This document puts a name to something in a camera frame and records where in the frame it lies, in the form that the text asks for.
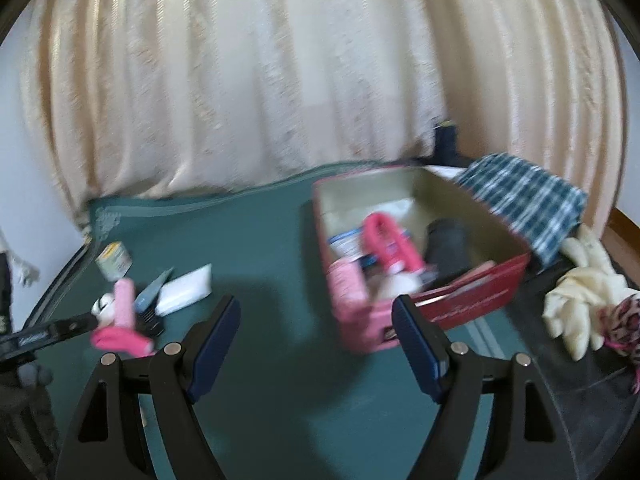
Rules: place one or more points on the black cylindrical cup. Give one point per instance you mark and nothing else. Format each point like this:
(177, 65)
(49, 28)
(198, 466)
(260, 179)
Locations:
(447, 250)

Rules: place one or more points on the white red-print tissue pack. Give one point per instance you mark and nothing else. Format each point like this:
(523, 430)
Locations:
(397, 285)

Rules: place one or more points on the small white cup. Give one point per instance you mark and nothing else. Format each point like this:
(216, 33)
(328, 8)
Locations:
(102, 307)

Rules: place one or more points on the white gloves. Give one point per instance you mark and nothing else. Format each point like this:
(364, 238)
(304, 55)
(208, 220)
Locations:
(580, 300)

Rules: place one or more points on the cream patterned curtain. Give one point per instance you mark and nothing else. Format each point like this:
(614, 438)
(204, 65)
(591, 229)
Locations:
(300, 60)

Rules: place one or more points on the pink ribbed hair curler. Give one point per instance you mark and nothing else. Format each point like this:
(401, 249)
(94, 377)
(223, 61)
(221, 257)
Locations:
(120, 340)
(345, 280)

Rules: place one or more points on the wooden furniture edge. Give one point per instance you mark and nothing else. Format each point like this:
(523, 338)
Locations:
(625, 232)

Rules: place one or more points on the blue checked cloth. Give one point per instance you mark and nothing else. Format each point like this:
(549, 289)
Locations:
(525, 200)

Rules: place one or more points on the blue tube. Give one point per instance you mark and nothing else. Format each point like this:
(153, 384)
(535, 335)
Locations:
(150, 292)

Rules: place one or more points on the small yellow white box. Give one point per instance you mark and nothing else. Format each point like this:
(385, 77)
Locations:
(114, 260)

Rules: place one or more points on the pink leopard print item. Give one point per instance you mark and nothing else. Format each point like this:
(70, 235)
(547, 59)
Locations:
(625, 320)

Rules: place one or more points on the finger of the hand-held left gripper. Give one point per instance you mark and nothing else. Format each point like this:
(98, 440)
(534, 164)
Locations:
(72, 325)

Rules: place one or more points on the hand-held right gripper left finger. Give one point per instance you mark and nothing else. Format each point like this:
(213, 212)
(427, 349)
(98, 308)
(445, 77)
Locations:
(215, 345)

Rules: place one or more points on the black comb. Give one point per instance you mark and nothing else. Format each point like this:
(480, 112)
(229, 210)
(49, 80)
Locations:
(152, 327)

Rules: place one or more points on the dark blue object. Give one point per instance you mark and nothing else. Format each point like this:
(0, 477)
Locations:
(446, 142)

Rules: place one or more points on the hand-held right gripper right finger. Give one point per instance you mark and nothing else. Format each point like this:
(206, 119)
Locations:
(417, 350)

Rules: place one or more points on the plain white tissue pack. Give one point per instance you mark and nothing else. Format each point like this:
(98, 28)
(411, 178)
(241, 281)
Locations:
(185, 287)

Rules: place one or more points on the pink red tin box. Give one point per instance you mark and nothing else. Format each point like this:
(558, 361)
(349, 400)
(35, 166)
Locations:
(365, 330)

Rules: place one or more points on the blue white packet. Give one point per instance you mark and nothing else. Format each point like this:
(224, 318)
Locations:
(345, 245)

